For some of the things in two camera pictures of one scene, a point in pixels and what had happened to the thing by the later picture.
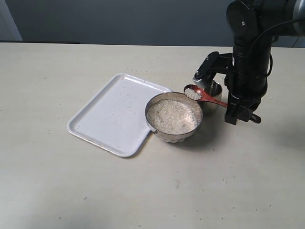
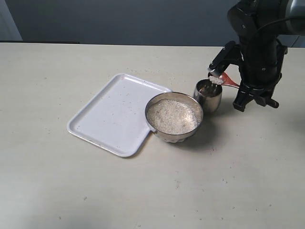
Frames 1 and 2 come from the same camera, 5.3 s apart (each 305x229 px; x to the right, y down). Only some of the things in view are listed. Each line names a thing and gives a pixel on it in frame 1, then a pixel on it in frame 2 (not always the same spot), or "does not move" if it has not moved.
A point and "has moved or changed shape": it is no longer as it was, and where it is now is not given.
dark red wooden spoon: [205, 97] has moved or changed shape
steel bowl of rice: [173, 116] does not move
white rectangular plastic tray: [115, 118] does not move
